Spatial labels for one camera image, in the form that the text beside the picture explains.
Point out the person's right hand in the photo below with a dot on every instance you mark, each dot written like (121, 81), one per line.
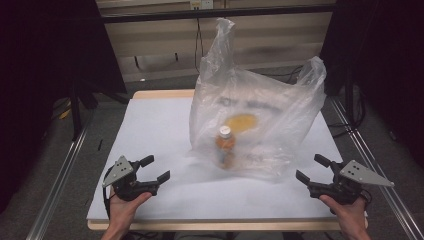
(350, 215)

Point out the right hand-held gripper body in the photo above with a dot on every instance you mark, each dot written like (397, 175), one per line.
(343, 190)

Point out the black horizontal bar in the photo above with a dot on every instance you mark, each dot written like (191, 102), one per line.
(160, 15)

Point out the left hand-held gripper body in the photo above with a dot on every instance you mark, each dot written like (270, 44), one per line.
(124, 186)

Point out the white work board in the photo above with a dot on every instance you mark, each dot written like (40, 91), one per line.
(160, 94)

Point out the orange drink bottle white cap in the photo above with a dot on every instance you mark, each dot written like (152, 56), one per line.
(225, 141)

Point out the white table mat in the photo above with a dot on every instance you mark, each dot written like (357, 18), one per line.
(156, 133)

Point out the person's left hand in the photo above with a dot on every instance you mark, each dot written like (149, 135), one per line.
(124, 211)

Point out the black metal stand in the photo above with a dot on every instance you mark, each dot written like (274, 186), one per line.
(349, 100)
(76, 113)

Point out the aluminium floor rail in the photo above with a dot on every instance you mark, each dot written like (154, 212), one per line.
(400, 208)
(56, 190)

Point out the clear plastic bag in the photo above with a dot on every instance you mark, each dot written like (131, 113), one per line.
(266, 133)

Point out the black curtain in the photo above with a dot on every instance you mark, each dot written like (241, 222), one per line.
(386, 66)
(40, 66)

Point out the white wall socket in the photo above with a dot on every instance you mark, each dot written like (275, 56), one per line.
(201, 4)

